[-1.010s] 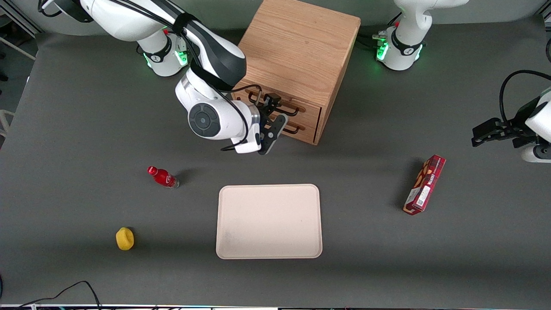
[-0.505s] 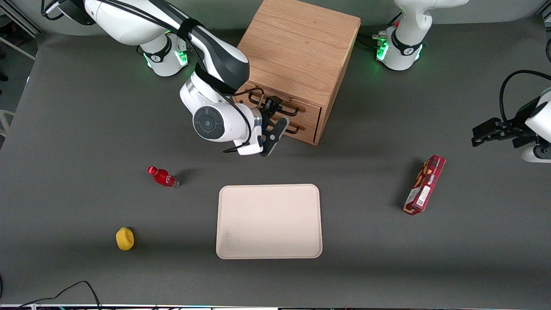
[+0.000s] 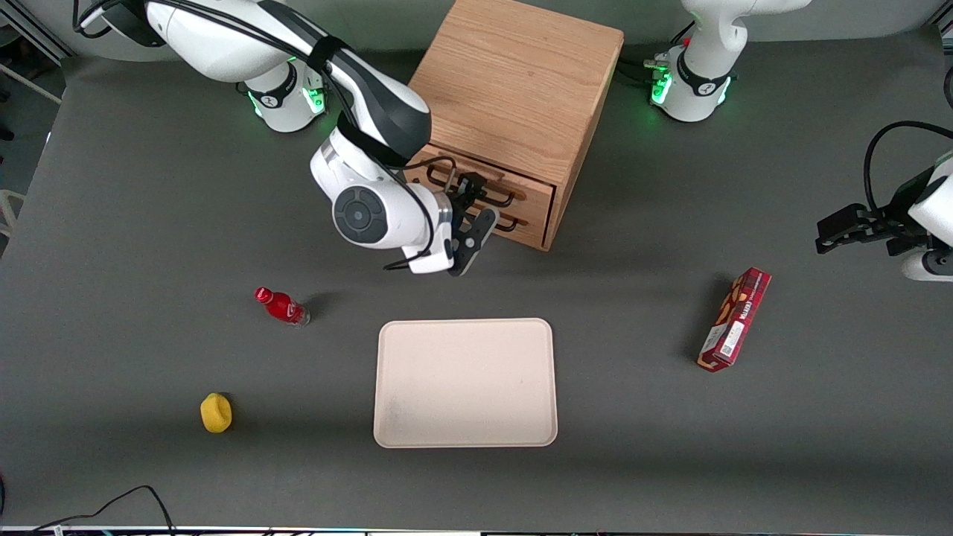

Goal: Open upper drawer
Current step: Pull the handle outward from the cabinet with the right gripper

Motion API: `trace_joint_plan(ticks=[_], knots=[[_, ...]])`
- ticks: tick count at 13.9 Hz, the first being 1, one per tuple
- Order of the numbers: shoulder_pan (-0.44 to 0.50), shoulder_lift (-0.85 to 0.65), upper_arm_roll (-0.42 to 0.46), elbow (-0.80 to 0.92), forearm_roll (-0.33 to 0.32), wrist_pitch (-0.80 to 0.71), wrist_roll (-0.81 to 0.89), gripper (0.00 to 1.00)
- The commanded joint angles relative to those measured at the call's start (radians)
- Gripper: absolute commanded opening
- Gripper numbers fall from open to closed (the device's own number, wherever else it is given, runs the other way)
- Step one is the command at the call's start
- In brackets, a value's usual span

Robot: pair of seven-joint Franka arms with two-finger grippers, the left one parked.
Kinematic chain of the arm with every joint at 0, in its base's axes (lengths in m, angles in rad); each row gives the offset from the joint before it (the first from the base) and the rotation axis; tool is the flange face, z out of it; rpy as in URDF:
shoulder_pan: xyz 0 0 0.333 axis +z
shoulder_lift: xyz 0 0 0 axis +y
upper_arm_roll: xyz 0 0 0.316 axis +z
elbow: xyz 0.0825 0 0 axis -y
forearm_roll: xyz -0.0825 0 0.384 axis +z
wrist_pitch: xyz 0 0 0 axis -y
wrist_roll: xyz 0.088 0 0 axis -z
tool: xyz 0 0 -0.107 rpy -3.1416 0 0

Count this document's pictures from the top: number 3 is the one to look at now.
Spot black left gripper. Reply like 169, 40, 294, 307
816, 167, 933, 258

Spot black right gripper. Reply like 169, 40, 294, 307
444, 172, 499, 278

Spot black metal drawer handle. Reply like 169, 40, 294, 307
426, 155, 528, 208
484, 208, 529, 233

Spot wooden drawer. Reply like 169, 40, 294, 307
408, 143, 556, 219
476, 200, 552, 249

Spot oak wooden drawer cabinet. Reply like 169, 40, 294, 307
402, 0, 625, 252

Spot red snack box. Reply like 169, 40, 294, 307
697, 267, 772, 373

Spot beige plastic tray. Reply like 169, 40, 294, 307
373, 318, 558, 449

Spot small red bottle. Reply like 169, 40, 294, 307
255, 287, 311, 328

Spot yellow sponge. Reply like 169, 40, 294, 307
200, 392, 233, 434

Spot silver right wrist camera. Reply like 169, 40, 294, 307
406, 223, 456, 275

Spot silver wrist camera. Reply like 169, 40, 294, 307
406, 223, 456, 275
902, 249, 953, 283

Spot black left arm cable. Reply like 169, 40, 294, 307
863, 121, 953, 214

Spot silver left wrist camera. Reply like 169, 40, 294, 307
902, 249, 953, 283

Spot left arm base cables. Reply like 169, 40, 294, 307
616, 22, 697, 84

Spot black table edge cable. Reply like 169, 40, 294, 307
30, 485, 176, 536

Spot aluminium frame rail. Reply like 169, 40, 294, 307
0, 11, 75, 64

